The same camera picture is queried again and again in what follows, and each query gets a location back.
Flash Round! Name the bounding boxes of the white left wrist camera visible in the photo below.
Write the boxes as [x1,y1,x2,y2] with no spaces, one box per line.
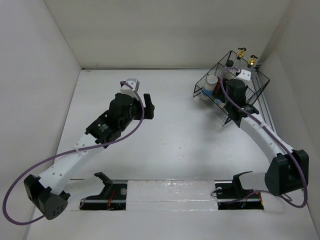
[120,78,140,99]

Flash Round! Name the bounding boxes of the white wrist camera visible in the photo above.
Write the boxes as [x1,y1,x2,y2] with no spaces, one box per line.
[236,69,251,82]
[120,78,140,99]

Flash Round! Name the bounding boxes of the spice shaker silver lid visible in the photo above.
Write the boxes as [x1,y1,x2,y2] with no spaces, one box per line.
[214,98,225,108]

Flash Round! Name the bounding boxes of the spice shaker blue label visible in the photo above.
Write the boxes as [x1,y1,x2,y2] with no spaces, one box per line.
[202,75,218,96]

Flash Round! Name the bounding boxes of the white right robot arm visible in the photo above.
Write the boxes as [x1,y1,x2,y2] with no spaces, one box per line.
[143,79,297,197]

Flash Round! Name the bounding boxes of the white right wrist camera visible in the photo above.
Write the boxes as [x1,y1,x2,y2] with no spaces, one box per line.
[236,69,251,82]

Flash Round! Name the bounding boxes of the glass oil bottle dark residue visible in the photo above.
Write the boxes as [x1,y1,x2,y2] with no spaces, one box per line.
[245,54,258,82]

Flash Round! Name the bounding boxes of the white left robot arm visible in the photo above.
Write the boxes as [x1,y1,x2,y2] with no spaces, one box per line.
[23,91,155,220]

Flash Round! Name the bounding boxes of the clear glass oil bottle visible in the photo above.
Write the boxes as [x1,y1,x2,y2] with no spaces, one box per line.
[233,47,247,76]

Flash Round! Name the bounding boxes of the black wire basket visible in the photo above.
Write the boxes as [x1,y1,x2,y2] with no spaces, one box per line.
[193,50,270,124]

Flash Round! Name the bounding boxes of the soy sauce bottle black cap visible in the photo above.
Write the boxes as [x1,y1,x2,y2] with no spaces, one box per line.
[222,59,235,83]

